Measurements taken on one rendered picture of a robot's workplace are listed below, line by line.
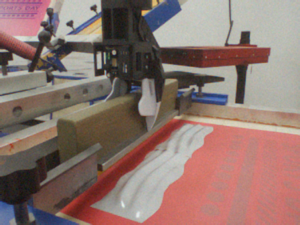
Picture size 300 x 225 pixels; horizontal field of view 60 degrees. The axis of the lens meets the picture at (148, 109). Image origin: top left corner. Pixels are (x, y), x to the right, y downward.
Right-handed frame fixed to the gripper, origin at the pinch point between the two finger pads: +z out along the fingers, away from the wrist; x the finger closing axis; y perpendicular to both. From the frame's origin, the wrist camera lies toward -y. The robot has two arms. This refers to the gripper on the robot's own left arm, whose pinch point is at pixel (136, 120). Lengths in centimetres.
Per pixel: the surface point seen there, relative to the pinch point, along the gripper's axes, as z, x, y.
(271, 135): 5.3, 22.4, -17.7
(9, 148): 2.6, -15.4, 14.5
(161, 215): 5.3, 11.4, 16.0
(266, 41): -13, 14, -200
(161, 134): 5.3, 1.3, -8.6
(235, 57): -5, 3, -107
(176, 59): -4, -26, -95
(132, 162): 5.3, 1.9, 5.6
